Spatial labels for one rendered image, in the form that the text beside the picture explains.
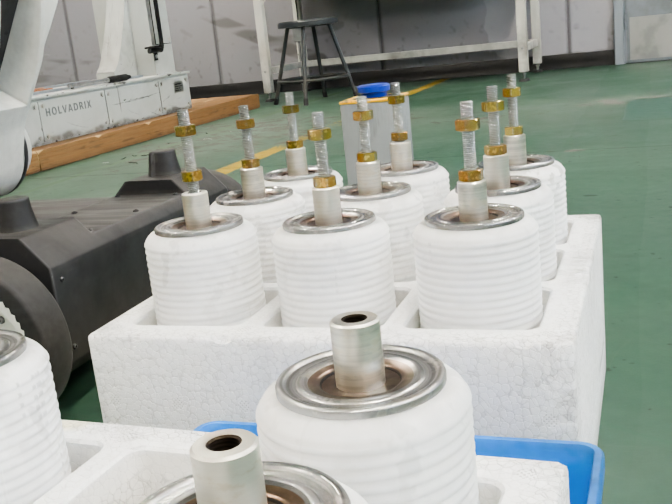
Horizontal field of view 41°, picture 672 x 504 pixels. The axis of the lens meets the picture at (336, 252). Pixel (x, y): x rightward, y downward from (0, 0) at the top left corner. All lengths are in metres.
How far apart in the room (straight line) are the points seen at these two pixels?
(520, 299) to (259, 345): 0.20
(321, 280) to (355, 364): 0.31
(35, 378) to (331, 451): 0.20
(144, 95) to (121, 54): 0.28
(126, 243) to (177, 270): 0.44
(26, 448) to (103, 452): 0.06
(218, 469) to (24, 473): 0.24
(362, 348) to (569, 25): 5.47
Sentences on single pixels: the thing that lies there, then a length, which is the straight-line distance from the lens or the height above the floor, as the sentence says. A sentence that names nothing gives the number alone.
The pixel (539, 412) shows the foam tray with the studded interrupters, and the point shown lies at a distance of 0.65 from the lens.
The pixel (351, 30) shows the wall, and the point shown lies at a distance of 6.09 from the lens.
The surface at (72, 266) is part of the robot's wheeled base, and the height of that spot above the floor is 0.17.
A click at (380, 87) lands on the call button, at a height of 0.33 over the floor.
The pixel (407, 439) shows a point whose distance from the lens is 0.36.
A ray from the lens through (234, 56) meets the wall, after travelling 6.42.
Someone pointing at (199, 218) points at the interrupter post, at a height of 0.26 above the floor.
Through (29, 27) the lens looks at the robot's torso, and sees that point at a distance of 1.34.
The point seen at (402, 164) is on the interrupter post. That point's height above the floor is 0.26.
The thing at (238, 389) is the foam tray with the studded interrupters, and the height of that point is 0.14.
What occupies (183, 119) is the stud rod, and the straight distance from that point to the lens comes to 0.75.
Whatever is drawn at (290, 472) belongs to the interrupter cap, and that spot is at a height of 0.25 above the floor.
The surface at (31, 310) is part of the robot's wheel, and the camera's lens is 1.00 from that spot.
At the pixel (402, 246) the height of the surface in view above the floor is 0.21.
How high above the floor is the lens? 0.40
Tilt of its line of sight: 14 degrees down
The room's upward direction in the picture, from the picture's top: 6 degrees counter-clockwise
